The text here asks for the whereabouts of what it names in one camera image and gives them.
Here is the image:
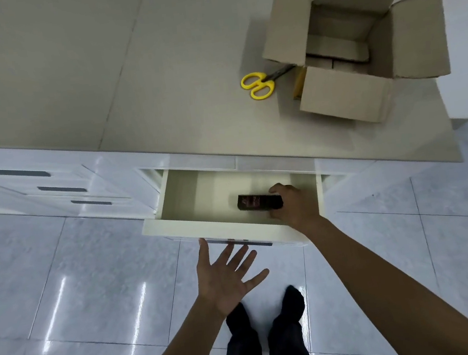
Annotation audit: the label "person's left hand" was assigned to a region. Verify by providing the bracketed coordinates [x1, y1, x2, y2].
[192, 231, 274, 321]

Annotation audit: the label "person's right hand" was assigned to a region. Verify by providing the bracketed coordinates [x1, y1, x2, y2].
[267, 179, 325, 239]

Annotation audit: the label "small black box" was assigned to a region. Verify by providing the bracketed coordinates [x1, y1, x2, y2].
[236, 190, 284, 215]

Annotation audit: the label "person's right forearm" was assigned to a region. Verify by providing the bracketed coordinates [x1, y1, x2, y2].
[305, 201, 468, 355]

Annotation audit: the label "person's left forearm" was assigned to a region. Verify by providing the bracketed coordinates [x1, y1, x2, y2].
[122, 296, 231, 355]

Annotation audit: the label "person's black right shoe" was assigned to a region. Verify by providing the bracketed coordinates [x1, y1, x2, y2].
[278, 284, 308, 320]

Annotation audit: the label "person's black shoe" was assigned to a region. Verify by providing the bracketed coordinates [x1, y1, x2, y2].
[278, 284, 308, 320]
[224, 302, 252, 337]

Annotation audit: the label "person's black left shoe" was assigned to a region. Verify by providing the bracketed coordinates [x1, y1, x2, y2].
[224, 302, 252, 337]

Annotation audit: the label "open cream drawer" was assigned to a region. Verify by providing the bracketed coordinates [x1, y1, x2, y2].
[134, 152, 330, 265]

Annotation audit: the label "person's black trousers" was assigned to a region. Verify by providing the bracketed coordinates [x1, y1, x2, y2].
[214, 310, 320, 355]

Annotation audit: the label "yellow flat item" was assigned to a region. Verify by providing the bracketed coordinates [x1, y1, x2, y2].
[290, 66, 310, 101]

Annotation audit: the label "white drawer cabinet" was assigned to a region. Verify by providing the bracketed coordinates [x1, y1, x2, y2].
[0, 99, 390, 253]

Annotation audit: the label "large open cardboard box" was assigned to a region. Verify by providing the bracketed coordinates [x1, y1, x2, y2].
[256, 0, 457, 135]

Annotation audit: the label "dark drawer handle strip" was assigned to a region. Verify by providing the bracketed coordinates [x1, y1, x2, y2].
[206, 232, 274, 254]

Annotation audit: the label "yellow handled scissors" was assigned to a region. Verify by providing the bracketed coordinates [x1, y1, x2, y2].
[240, 64, 300, 102]

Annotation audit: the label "dark cabinet drawer handle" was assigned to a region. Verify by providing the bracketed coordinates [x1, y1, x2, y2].
[37, 181, 89, 198]
[0, 162, 52, 183]
[71, 196, 113, 210]

